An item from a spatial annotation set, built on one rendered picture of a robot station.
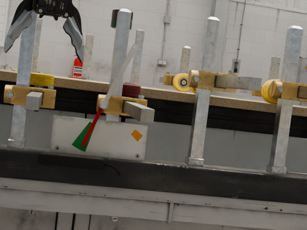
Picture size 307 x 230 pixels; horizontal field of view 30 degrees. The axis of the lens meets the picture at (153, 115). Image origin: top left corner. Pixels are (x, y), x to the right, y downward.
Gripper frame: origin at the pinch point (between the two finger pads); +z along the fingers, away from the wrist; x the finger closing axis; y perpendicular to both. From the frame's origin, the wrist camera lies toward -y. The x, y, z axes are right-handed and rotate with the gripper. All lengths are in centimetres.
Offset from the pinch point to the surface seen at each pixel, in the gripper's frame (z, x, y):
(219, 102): 5, 58, -52
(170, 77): -2, 68, -144
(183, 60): -11, 74, -144
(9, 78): 6, -5, -58
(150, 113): 8.6, 24.7, -5.5
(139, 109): 8.1, 22.7, -8.4
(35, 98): 8.5, -0.1, -11.5
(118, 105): 9.2, 23.7, -38.1
